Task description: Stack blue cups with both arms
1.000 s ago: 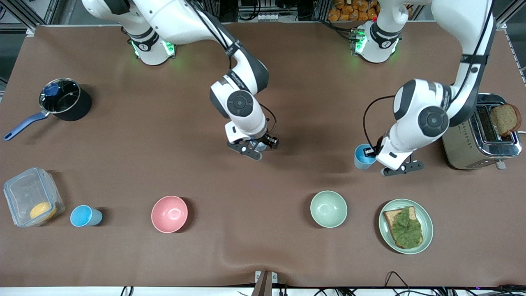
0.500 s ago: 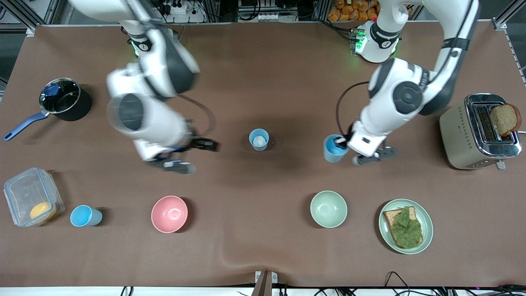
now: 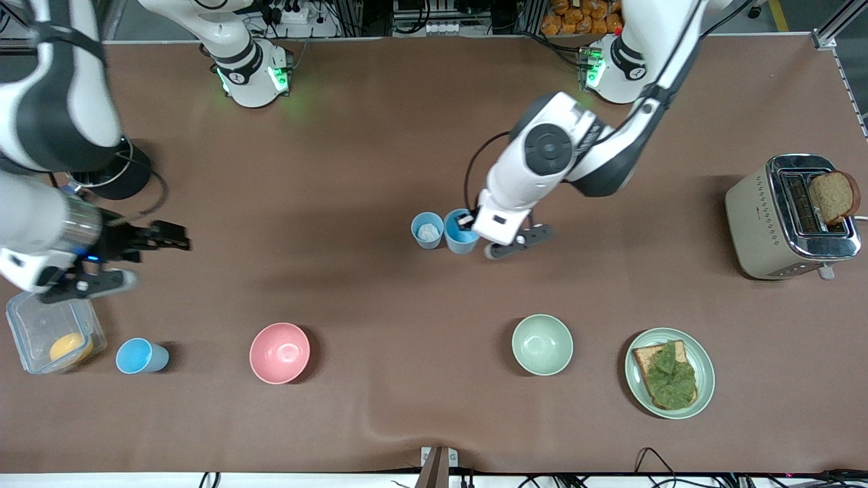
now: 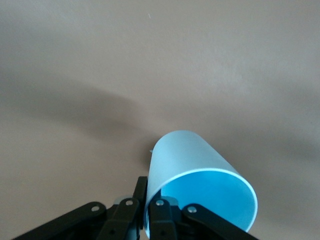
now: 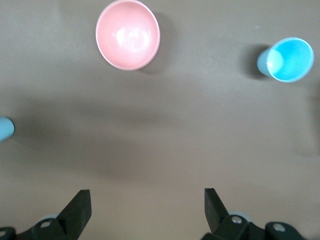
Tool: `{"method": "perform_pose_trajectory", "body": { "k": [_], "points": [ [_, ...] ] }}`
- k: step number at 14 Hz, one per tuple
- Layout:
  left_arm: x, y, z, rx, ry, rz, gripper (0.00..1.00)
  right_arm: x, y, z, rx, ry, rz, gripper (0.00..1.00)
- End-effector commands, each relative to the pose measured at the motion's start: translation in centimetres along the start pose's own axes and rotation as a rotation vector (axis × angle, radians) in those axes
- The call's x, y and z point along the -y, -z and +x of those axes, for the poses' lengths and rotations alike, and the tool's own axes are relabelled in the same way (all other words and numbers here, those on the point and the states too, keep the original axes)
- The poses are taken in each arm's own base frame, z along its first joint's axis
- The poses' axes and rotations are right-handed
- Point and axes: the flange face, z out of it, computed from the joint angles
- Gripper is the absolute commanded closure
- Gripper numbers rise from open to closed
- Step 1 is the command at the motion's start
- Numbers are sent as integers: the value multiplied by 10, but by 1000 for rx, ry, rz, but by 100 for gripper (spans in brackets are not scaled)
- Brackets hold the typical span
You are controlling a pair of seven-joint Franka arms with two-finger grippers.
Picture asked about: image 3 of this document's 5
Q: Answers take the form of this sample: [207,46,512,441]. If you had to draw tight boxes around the blue cup with white wad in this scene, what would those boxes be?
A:
[410,212,445,250]

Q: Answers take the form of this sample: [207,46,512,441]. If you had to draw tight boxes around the clear container with blue trim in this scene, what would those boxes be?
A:
[5,291,108,375]

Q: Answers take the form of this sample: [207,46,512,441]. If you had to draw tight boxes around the yellow round food piece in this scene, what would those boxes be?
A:
[49,332,94,365]

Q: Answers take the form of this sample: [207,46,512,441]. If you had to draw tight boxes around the black round kettle base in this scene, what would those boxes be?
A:
[68,136,154,201]

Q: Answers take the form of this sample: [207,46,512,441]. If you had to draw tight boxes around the light green bowl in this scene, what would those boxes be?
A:
[511,314,574,377]

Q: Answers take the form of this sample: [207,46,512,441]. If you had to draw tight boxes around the brown table cover sheet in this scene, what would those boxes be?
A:
[0,34,868,475]

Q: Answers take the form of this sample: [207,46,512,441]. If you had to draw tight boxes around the pink bowl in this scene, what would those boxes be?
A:
[249,323,311,385]

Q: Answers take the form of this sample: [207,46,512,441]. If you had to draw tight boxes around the toast slice under lettuce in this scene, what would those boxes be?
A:
[633,341,699,411]

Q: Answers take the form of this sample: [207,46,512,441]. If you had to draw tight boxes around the green lettuce leaf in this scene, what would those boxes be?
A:
[644,341,698,410]

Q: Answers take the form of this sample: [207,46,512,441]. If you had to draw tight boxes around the light green plate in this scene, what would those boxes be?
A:
[625,328,715,420]

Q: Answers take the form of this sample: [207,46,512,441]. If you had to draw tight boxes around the pile of orange buns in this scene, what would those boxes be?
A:
[540,0,623,36]

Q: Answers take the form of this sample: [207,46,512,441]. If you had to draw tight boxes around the beige and chrome toaster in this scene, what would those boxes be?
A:
[724,154,862,281]

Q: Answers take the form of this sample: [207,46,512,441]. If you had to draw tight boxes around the white power strip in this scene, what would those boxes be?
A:
[271,0,319,26]

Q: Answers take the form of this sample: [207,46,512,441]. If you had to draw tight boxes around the brown bread slice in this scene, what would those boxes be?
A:
[807,171,861,226]

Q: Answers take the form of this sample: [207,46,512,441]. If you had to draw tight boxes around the black kettle base cable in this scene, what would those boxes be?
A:
[102,152,170,221]

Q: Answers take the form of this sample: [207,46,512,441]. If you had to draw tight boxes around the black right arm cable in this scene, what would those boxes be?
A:
[27,19,108,65]

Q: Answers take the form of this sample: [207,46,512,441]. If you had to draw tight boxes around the black looped cable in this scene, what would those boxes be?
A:
[634,447,680,488]

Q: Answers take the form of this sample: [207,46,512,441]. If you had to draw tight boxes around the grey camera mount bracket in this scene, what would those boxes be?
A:
[419,446,459,488]

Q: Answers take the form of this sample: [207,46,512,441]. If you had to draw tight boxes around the aluminium frame rail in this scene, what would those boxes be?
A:
[814,0,868,140]

